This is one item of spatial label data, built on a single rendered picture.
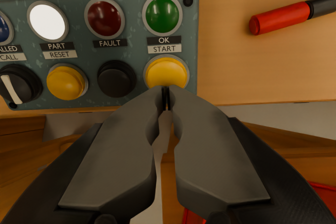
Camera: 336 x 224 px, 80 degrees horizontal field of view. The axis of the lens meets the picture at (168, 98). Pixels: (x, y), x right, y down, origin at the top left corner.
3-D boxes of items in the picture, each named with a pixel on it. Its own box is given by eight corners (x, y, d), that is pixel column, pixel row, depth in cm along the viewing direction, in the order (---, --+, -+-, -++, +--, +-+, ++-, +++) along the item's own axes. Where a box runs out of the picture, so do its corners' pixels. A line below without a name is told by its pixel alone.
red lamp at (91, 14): (126, 36, 13) (120, 28, 12) (92, 38, 13) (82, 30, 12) (125, 8, 13) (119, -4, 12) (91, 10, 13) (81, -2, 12)
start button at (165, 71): (186, 89, 15) (187, 97, 14) (148, 91, 15) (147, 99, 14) (186, 52, 14) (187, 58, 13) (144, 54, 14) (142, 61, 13)
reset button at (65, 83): (90, 93, 15) (84, 102, 14) (58, 95, 15) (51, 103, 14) (81, 63, 14) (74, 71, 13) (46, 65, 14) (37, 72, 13)
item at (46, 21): (72, 40, 13) (60, 31, 12) (39, 41, 13) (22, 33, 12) (72, 11, 13) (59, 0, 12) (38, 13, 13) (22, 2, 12)
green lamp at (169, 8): (180, 33, 13) (181, 24, 11) (146, 35, 13) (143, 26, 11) (179, 5, 13) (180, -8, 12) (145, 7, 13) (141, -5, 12)
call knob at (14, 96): (46, 97, 15) (37, 105, 14) (12, 98, 15) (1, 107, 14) (32, 65, 14) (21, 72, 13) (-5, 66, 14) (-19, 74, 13)
